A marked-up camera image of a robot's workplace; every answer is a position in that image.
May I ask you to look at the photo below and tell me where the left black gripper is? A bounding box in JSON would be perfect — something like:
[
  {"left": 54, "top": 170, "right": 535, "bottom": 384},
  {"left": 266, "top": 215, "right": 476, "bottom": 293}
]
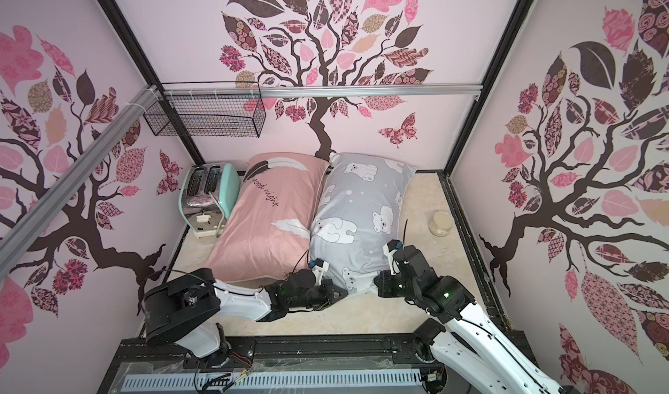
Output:
[{"left": 288, "top": 280, "right": 348, "bottom": 312}]

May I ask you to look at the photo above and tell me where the grey polar bear pillow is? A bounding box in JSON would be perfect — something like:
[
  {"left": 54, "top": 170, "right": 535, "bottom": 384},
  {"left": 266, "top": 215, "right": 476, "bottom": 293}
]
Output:
[{"left": 309, "top": 153, "right": 416, "bottom": 296}]

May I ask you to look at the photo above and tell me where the pink feather pillow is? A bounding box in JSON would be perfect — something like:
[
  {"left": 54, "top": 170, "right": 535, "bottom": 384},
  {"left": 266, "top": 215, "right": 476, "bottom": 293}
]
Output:
[{"left": 203, "top": 153, "right": 329, "bottom": 282}]

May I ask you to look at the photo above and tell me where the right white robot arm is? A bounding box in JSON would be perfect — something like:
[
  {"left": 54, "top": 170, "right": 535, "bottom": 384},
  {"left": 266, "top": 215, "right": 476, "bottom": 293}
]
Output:
[{"left": 375, "top": 240, "right": 574, "bottom": 393}]

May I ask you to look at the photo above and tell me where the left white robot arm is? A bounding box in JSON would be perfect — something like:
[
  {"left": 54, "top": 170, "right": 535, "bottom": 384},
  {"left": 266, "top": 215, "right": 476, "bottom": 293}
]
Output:
[{"left": 141, "top": 268, "right": 348, "bottom": 358}]

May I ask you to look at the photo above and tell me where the round beige jar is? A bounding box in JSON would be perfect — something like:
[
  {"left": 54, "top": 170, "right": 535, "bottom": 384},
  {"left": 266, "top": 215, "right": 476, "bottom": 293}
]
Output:
[{"left": 429, "top": 211, "right": 454, "bottom": 237}]

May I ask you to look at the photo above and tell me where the mint and chrome toaster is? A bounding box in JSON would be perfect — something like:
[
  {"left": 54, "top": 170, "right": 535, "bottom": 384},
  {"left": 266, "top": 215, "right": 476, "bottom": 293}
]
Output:
[{"left": 179, "top": 162, "right": 241, "bottom": 238}]

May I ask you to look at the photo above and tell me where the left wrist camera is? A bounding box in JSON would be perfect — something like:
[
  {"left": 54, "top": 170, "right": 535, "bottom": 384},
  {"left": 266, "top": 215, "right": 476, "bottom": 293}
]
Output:
[{"left": 308, "top": 259, "right": 329, "bottom": 286}]

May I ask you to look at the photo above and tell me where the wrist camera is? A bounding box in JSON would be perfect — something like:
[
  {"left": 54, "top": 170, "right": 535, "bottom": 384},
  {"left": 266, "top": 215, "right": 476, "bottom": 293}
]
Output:
[
  {"left": 308, "top": 259, "right": 329, "bottom": 286},
  {"left": 383, "top": 239, "right": 403, "bottom": 275}
]

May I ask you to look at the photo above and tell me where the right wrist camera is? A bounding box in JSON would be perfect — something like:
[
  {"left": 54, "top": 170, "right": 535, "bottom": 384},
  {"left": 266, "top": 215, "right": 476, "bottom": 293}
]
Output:
[{"left": 383, "top": 239, "right": 403, "bottom": 275}]

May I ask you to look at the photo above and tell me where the white slotted cable duct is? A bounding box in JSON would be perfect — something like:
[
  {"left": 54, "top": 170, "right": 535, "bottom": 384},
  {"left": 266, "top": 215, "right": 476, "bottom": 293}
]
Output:
[{"left": 112, "top": 369, "right": 425, "bottom": 393}]

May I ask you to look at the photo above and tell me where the back aluminium frame rail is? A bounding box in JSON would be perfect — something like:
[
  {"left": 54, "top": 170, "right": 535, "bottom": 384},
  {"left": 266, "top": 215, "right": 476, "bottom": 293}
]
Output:
[{"left": 164, "top": 84, "right": 483, "bottom": 99}]

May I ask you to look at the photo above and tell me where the aluminium frame rail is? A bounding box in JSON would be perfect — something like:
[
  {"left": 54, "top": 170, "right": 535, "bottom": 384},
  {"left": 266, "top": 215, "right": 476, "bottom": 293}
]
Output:
[
  {"left": 164, "top": 84, "right": 483, "bottom": 99},
  {"left": 1, "top": 85, "right": 159, "bottom": 277}
]

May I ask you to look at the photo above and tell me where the black wire basket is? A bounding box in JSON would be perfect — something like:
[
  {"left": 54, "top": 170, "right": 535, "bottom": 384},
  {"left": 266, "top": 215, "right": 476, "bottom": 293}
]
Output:
[{"left": 144, "top": 80, "right": 267, "bottom": 138}]

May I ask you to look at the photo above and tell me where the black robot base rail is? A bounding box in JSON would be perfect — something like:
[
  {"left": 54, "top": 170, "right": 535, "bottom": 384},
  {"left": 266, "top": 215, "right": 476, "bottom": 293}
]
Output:
[{"left": 98, "top": 333, "right": 479, "bottom": 393}]

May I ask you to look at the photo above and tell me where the left aluminium frame rail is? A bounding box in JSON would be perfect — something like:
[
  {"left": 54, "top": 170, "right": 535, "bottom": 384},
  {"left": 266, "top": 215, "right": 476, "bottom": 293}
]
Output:
[{"left": 1, "top": 85, "right": 159, "bottom": 277}]

